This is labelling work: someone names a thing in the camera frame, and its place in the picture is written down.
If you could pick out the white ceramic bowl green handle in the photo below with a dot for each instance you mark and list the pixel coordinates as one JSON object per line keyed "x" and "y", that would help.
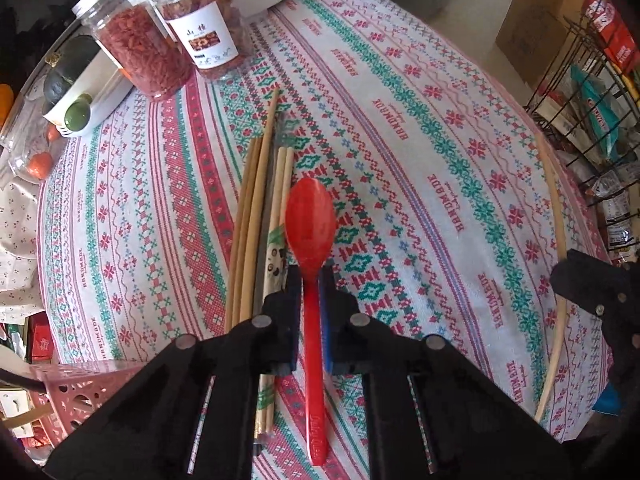
{"x": 94, "y": 96}

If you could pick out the orange fruit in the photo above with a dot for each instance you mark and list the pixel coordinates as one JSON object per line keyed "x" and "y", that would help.
{"x": 6, "y": 102}

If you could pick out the dark green squash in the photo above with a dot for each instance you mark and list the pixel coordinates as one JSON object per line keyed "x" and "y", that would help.
{"x": 66, "y": 65}

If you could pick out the blue plastic stool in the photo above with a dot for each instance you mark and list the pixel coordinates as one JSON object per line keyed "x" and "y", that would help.
{"x": 608, "y": 402}

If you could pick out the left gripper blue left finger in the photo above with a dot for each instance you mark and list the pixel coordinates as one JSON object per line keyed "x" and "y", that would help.
{"x": 283, "y": 307}

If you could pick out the red plastic spoon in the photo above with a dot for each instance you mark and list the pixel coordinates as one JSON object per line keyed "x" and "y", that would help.
{"x": 311, "y": 279}

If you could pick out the patterned handmade tablecloth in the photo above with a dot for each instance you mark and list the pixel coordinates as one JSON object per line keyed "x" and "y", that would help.
{"x": 443, "y": 206}

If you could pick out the black wire storage rack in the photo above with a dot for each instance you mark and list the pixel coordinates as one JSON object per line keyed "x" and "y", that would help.
{"x": 589, "y": 110}

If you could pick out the cardboard box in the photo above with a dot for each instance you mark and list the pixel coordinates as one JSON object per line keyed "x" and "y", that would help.
{"x": 533, "y": 32}

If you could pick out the glass jar with small tomatoes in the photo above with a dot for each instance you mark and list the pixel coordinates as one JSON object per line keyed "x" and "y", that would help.
{"x": 24, "y": 135}

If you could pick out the jar of dried hawthorn slices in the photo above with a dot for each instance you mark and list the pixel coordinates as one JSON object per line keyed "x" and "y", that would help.
{"x": 213, "y": 34}

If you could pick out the disposable bamboo chopsticks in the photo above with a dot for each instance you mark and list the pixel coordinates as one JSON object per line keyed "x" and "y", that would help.
{"x": 272, "y": 282}

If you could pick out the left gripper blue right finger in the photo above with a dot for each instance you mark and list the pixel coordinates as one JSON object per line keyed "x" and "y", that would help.
{"x": 336, "y": 309}

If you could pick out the wooden chopstick in bundle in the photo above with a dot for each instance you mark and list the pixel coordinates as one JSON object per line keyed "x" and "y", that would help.
{"x": 247, "y": 179}

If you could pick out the pink plastic perforated basket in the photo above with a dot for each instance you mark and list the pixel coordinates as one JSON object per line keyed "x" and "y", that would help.
{"x": 75, "y": 391}

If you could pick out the floral cloth cover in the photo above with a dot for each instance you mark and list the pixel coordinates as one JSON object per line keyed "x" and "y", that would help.
{"x": 20, "y": 291}

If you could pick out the jar of red goji berries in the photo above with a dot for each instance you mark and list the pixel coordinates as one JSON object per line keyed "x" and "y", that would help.
{"x": 132, "y": 34}

